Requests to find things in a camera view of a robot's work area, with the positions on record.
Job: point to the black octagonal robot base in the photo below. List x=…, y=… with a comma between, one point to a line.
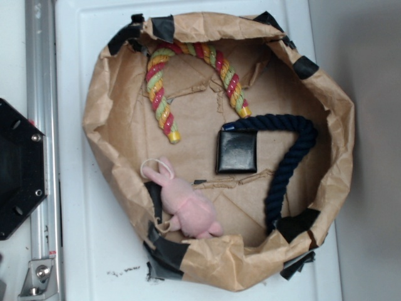
x=22, y=169

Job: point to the brown paper bag bin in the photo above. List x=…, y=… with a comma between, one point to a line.
x=166, y=87

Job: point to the black square taped block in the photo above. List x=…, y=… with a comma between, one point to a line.
x=236, y=152

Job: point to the white tray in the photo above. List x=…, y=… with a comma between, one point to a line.
x=104, y=259

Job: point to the metal corner bracket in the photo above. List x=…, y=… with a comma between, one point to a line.
x=40, y=282

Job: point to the aluminum extrusion rail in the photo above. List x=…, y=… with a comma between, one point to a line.
x=46, y=229

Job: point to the pink plush bunny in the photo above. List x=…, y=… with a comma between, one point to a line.
x=192, y=212

